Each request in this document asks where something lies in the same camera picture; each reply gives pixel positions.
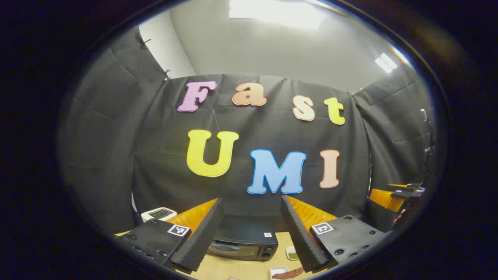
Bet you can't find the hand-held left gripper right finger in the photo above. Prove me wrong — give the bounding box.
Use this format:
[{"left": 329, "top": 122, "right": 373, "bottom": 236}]
[{"left": 281, "top": 195, "right": 393, "bottom": 273}]

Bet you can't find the small ceiling light panel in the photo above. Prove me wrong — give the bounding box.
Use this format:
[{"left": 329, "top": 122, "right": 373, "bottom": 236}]
[{"left": 374, "top": 52, "right": 398, "bottom": 74}]

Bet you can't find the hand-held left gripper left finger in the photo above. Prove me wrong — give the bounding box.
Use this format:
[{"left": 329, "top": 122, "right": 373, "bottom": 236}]
[{"left": 117, "top": 198, "right": 225, "bottom": 274}]

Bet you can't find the white toaster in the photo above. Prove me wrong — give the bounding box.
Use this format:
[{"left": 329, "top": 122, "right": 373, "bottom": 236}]
[{"left": 141, "top": 207, "right": 178, "bottom": 223}]

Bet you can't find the large ceiling light panel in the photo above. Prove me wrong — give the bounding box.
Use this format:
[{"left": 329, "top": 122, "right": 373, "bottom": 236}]
[{"left": 229, "top": 0, "right": 326, "bottom": 30}]

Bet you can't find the black backdrop cloth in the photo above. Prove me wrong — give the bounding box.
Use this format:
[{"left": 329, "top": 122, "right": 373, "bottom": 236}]
[{"left": 62, "top": 25, "right": 436, "bottom": 235}]

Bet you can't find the black electric oven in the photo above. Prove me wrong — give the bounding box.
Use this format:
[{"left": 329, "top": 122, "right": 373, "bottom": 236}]
[{"left": 206, "top": 215, "right": 279, "bottom": 262}]

